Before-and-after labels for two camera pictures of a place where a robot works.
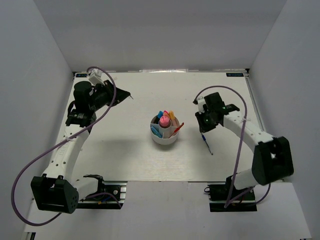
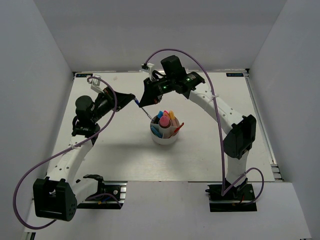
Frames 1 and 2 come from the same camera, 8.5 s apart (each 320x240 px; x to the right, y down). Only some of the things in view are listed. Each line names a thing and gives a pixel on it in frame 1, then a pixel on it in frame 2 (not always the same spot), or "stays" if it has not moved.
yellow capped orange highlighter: (172, 115) stays
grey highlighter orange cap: (166, 114) stays
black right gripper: (203, 127) -> (150, 96)
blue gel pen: (204, 139) -> (138, 102)
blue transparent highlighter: (155, 131) stays
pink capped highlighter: (164, 121) stays
